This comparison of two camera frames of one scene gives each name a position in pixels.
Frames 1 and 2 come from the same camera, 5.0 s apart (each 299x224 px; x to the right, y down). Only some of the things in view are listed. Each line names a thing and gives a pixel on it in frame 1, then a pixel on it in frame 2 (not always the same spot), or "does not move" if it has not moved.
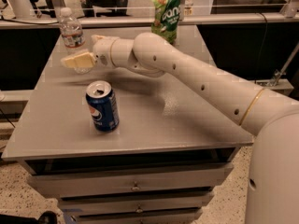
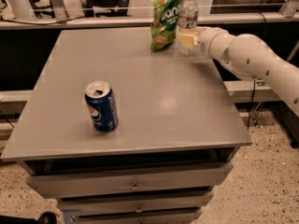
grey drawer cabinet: (121, 147) does not move
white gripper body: (102, 54) -> (204, 41)
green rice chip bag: (165, 4) does not move
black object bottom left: (46, 217) does not move
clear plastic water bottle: (73, 36) -> (188, 40)
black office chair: (106, 0) does not move
